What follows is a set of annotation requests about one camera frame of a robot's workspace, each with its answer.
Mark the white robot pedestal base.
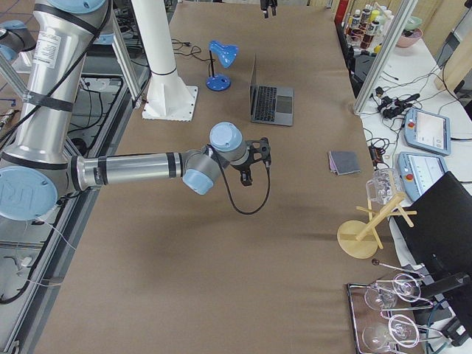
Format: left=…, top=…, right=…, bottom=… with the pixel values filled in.
left=132, top=0, right=198, bottom=122

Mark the clear glass mug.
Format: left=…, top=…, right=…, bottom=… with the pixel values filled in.
left=366, top=168, right=403, bottom=205

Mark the blue desk lamp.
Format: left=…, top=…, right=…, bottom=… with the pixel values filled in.
left=206, top=40, right=239, bottom=91

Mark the grey laptop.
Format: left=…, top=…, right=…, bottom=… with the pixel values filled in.
left=249, top=55, right=294, bottom=127

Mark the wire wine glass rack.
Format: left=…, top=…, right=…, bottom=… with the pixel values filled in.
left=347, top=259, right=445, bottom=353

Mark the pink bowl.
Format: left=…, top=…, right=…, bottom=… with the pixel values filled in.
left=396, top=29, right=423, bottom=48

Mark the clear wine glass upper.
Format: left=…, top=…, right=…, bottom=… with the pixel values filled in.
left=364, top=273, right=420, bottom=310

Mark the wooden mug tree stand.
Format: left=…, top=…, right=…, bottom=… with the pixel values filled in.
left=337, top=192, right=417, bottom=259

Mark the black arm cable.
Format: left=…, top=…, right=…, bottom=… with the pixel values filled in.
left=206, top=144, right=271, bottom=215

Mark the black monitor back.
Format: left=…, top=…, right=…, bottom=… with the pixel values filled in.
left=389, top=170, right=472, bottom=307

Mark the blue teach pendant far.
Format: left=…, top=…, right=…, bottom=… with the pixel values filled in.
left=403, top=108, right=451, bottom=156

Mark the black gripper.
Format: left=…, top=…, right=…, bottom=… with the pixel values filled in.
left=260, top=0, right=276, bottom=18
left=233, top=164, right=253, bottom=186

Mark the clear wine glass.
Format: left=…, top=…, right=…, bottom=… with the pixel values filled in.
left=364, top=273, right=420, bottom=310
left=361, top=314, right=420, bottom=353

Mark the blue teach pendant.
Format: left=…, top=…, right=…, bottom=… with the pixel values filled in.
left=398, top=152, right=448, bottom=201
left=403, top=108, right=451, bottom=156

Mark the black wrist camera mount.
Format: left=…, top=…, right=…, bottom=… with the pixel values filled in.
left=246, top=137, right=271, bottom=169

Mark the blue teach pendant near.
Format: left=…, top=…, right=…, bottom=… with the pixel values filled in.
left=398, top=152, right=448, bottom=201

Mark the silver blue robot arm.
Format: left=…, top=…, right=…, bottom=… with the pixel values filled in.
left=1, top=1, right=254, bottom=221

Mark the folded grey cloth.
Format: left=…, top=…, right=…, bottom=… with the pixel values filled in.
left=328, top=150, right=361, bottom=176

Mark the aluminium frame post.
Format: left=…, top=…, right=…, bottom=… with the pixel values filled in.
left=353, top=0, right=418, bottom=116

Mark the clear wine glass lower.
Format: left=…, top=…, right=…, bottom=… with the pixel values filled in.
left=361, top=314, right=420, bottom=353

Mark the black lamp power cable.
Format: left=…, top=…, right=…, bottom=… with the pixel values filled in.
left=172, top=38, right=211, bottom=63

